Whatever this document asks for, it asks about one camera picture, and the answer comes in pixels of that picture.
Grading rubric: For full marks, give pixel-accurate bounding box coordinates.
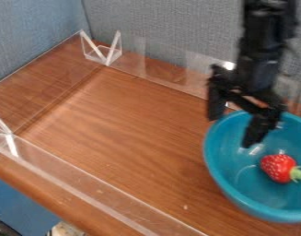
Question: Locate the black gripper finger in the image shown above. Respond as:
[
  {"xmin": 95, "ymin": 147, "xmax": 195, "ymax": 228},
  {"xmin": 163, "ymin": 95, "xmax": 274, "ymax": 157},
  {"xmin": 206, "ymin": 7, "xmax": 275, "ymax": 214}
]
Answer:
[
  {"xmin": 242, "ymin": 114, "xmax": 280, "ymax": 148},
  {"xmin": 208, "ymin": 88, "xmax": 228, "ymax": 121}
]

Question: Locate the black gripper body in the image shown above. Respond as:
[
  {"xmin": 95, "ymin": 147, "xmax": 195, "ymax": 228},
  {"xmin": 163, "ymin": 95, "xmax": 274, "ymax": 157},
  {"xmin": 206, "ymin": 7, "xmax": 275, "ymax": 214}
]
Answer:
[{"xmin": 208, "ymin": 54, "xmax": 287, "ymax": 116}]

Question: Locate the red strawberry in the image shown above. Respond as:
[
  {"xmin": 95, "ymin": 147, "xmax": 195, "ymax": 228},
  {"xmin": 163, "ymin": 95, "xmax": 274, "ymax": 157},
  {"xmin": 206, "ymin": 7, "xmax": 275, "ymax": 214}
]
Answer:
[{"xmin": 260, "ymin": 154, "xmax": 301, "ymax": 183}]

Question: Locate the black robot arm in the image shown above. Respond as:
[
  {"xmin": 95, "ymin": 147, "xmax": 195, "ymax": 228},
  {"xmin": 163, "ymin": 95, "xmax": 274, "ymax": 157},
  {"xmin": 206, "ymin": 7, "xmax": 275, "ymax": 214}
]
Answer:
[{"xmin": 208, "ymin": 0, "xmax": 298, "ymax": 148}]

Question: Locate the blue plastic bowl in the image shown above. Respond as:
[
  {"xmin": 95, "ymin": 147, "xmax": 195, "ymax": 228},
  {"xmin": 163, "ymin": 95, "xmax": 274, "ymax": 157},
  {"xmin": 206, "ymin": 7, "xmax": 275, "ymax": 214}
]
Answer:
[{"xmin": 202, "ymin": 112, "xmax": 301, "ymax": 223}]

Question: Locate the clear acrylic back barrier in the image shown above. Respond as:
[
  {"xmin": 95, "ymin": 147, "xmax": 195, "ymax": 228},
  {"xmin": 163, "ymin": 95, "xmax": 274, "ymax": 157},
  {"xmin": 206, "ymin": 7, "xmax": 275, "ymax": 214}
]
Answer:
[{"xmin": 79, "ymin": 29, "xmax": 301, "ymax": 109}]

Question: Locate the clear acrylic barrier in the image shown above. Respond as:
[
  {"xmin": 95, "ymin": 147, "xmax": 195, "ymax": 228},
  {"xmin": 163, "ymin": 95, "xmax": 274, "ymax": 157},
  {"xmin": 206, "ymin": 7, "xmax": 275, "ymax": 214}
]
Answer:
[
  {"xmin": 79, "ymin": 29, "xmax": 301, "ymax": 109},
  {"xmin": 0, "ymin": 118, "xmax": 207, "ymax": 236}
]

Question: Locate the clear acrylic front barrier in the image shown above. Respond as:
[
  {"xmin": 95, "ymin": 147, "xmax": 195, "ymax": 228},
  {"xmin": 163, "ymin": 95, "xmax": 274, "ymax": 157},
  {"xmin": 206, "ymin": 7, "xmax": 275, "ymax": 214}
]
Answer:
[{"xmin": 0, "ymin": 118, "xmax": 207, "ymax": 236}]

